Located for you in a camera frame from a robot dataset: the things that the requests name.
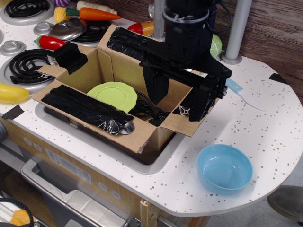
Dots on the green plate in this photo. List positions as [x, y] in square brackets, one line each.
[117, 94]

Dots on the blue handled white knife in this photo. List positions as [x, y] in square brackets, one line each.
[236, 88]

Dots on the grey metal post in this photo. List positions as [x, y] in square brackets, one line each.
[232, 54]

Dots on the toy carrot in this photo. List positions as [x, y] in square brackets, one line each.
[92, 14]

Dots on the toy corn cob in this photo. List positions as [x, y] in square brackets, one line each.
[60, 14]

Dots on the black stove coil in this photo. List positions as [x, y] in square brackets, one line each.
[24, 67]
[94, 32]
[26, 8]

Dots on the silver oven door handle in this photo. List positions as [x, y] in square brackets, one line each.
[71, 204]

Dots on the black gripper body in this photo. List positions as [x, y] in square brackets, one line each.
[185, 56]

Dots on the black front stove coil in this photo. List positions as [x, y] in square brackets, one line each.
[24, 67]

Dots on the white toy bottle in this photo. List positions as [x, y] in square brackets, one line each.
[86, 4]

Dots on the grey stove knob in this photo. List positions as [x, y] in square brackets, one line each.
[12, 48]
[43, 28]

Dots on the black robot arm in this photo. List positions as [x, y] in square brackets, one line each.
[189, 4]

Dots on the purple toy eggplant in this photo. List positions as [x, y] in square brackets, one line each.
[61, 3]

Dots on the black middle stove coil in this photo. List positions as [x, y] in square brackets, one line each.
[94, 32]

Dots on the yellow toy banana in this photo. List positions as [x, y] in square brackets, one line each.
[12, 94]

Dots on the black rear stove coil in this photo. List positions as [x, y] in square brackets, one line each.
[26, 8]

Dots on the cardboard box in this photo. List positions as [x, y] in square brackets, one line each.
[106, 65]

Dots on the light blue bowl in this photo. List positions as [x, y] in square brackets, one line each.
[223, 169]

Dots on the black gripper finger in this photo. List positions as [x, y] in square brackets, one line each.
[157, 84]
[203, 97]

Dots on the grey faucet post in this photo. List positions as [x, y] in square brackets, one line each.
[156, 9]

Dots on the green toy cabbage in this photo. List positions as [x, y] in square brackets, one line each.
[216, 46]

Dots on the black tape piece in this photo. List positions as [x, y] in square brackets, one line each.
[276, 77]
[13, 113]

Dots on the silver pot lid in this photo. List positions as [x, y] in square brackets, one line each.
[68, 30]

